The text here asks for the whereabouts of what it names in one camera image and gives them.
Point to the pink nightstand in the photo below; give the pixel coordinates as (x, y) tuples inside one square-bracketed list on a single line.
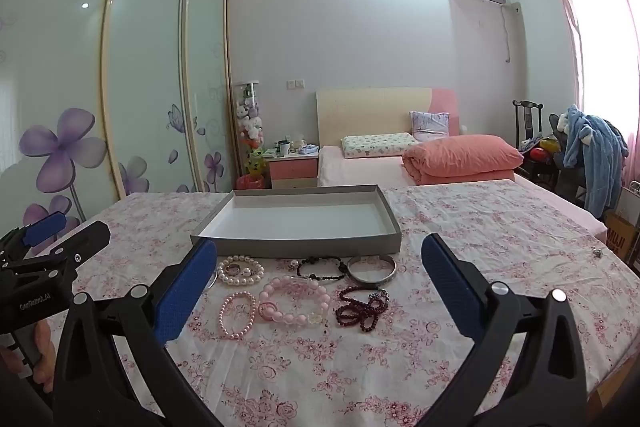
[(292, 172)]

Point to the lilac print pillow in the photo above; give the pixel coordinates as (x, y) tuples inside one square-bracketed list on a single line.
[(430, 124)]

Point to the white mug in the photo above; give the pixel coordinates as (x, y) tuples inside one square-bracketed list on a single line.
[(284, 149)]

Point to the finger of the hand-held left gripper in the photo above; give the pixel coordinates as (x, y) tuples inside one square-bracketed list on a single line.
[(85, 242), (45, 226)]

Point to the red basket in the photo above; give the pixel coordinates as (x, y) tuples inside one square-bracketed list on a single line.
[(250, 183)]

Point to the dark wooden chair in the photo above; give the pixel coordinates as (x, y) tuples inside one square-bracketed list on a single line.
[(527, 122)]

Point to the beige pink bed headboard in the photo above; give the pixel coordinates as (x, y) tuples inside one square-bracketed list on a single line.
[(370, 112)]

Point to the floral bed sheet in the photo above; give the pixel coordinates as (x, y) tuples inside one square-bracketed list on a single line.
[(350, 367)]

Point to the folded orange quilt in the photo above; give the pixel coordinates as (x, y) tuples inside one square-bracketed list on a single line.
[(460, 157)]

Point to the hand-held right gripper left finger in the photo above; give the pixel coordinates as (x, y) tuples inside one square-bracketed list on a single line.
[(185, 292)]

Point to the pink mattress sheet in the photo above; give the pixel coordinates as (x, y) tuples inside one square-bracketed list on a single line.
[(360, 172)]

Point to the white wall switch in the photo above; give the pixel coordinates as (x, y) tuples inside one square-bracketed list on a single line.
[(295, 83)]

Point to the pink curtain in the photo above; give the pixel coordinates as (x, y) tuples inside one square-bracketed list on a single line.
[(575, 32)]

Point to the person's left hand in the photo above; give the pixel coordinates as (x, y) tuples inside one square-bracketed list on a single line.
[(46, 352)]

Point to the flower print sliding wardrobe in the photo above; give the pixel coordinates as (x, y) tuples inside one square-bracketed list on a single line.
[(140, 82)]

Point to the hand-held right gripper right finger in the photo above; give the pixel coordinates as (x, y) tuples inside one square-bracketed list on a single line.
[(450, 287)]

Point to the air conditioner pipe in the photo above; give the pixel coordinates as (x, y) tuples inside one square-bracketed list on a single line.
[(507, 37)]

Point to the silver bangle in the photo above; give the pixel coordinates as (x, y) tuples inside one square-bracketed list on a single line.
[(372, 279)]

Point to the brown cardboard box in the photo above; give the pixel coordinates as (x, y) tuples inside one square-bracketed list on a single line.
[(622, 237)]

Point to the blue fleece garment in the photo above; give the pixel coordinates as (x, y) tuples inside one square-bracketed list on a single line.
[(597, 152)]

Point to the plush toy display tube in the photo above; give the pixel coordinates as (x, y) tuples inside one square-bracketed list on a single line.
[(251, 127)]

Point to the grey cardboard tray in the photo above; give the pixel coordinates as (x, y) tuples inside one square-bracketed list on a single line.
[(300, 219)]

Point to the patterned flat pillow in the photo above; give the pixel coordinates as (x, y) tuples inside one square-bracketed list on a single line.
[(380, 146)]

